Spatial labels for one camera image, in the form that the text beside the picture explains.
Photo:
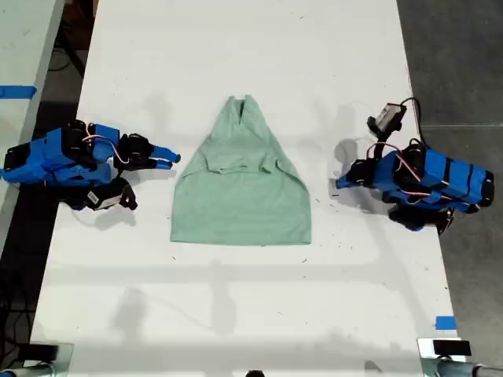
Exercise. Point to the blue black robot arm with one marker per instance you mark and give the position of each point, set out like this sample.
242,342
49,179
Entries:
452,176
51,159

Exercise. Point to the long blue tape strip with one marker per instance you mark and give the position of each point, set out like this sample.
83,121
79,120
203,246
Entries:
17,92

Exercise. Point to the short blue tape piece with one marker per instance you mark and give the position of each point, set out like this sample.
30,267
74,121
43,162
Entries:
445,323

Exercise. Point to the small black box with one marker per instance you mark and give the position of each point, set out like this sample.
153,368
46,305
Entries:
452,348
41,352

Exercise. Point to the white side table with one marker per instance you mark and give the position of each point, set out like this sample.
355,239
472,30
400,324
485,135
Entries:
23,47

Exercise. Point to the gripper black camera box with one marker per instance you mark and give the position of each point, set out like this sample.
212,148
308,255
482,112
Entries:
387,116
103,197

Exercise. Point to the grey metal pipe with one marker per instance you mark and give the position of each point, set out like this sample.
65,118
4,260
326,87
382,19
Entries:
467,369
27,370

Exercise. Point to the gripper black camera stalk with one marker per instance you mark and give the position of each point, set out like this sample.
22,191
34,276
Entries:
383,141
129,194

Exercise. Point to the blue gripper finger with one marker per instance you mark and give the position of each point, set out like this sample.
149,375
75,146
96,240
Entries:
346,179
164,151
346,185
160,163

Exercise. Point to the pale green T-shirt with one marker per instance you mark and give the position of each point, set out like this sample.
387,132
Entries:
239,196

